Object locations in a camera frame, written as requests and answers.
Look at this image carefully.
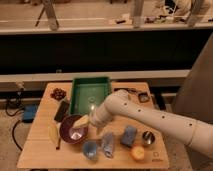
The black cable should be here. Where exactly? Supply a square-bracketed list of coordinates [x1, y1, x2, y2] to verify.
[5, 89, 26, 151]

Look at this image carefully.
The purple bowl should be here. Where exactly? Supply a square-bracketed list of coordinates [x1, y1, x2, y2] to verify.
[59, 115, 88, 144]

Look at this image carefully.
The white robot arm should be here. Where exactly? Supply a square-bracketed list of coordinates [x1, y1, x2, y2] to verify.
[73, 90, 213, 159]

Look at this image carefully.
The yellow round fruit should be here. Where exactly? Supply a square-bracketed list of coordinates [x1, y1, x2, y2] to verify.
[130, 146, 145, 161]

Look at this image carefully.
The blue sponge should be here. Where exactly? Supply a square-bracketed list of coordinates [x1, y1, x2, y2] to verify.
[120, 125, 137, 147]

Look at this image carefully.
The small blue cup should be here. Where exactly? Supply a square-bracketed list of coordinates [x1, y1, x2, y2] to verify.
[82, 141, 98, 160]

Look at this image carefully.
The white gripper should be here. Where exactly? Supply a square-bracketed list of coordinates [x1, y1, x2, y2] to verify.
[73, 108, 107, 129]

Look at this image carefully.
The small black square box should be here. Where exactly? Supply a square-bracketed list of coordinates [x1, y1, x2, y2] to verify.
[138, 92, 150, 103]

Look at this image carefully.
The dark grape bunch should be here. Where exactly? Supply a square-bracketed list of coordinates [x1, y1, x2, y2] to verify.
[50, 88, 66, 101]

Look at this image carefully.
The green plastic tray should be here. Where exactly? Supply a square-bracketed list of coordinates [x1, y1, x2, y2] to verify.
[69, 77, 111, 115]

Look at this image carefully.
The black rectangular block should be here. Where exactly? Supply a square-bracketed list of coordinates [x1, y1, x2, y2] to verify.
[54, 100, 69, 122]

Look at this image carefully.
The blue power box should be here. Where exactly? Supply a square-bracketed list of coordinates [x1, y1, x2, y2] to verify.
[22, 105, 38, 123]

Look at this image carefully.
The black handled knife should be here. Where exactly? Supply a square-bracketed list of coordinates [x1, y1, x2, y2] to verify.
[114, 88, 137, 94]

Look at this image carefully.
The small metal cup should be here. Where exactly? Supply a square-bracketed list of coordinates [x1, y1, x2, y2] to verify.
[142, 131, 155, 146]

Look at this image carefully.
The yellow banana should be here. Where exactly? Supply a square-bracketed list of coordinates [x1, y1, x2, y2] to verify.
[48, 123, 61, 150]

